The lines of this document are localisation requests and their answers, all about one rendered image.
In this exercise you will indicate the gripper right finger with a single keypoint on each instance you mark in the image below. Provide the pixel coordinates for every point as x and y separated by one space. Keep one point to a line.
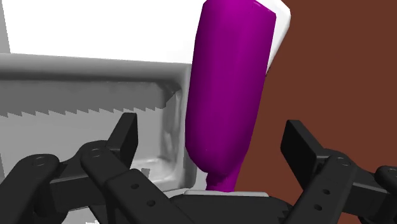
336 183

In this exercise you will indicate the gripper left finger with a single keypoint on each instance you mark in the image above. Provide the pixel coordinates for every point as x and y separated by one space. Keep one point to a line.
102 161

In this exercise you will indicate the purple bottle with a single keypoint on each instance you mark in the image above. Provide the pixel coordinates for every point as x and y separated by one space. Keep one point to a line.
228 93

